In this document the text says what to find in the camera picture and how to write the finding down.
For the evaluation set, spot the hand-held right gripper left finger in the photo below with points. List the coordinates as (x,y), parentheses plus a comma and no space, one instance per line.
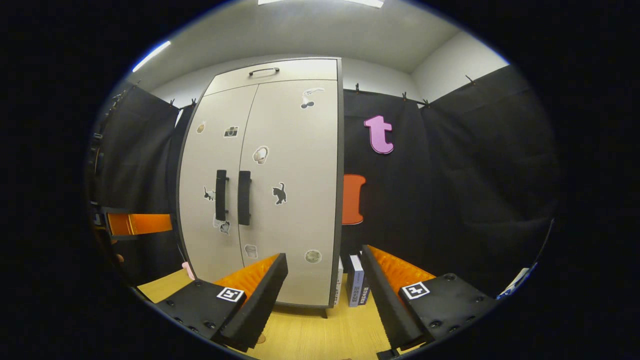
(257,310)

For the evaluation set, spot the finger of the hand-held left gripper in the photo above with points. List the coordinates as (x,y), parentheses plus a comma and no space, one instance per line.
(145,223)

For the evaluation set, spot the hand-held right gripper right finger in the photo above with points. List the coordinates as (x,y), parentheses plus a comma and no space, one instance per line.
(387,305)

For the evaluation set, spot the white cabinet door phone sticker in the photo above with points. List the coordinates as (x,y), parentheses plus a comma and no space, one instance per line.
(195,225)

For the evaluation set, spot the white cabinet door hat sticker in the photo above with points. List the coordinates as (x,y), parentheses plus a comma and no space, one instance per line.
(300,220)

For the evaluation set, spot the grey blue book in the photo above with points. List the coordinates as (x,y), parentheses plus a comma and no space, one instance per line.
(354,280)

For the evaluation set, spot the white book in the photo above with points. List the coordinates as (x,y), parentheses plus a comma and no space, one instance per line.
(339,280)

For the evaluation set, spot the small pink object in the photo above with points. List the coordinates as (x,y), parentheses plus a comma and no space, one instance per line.
(188,270)

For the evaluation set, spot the white side table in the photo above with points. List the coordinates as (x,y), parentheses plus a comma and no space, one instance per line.
(515,282)

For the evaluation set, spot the black backdrop cloth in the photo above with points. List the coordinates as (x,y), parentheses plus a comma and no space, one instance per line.
(450,175)

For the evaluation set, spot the narrow ceiling light strip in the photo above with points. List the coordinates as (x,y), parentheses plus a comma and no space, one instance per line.
(150,56)

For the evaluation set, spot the white cabinet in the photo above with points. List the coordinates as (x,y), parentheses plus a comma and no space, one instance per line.
(310,70)

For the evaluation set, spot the wide ceiling light panel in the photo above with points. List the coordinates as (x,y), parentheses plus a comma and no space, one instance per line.
(367,2)

